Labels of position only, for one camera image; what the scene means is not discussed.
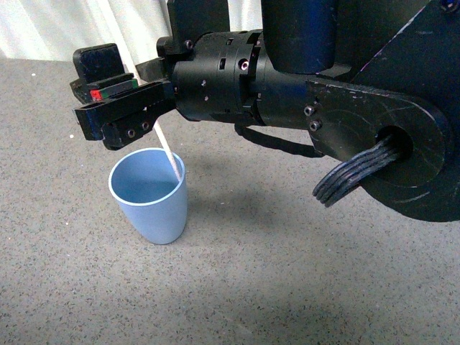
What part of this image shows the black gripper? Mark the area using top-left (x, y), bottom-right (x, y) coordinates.
top-left (70, 30), bottom-right (262, 150)

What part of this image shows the black cable bundle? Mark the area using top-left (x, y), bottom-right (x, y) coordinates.
top-left (234, 122), bottom-right (403, 208)

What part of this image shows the blue plastic cup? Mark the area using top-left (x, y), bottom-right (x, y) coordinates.
top-left (108, 148), bottom-right (188, 244)

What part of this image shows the white chopstick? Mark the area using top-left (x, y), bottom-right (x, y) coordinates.
top-left (126, 63), bottom-right (181, 181)

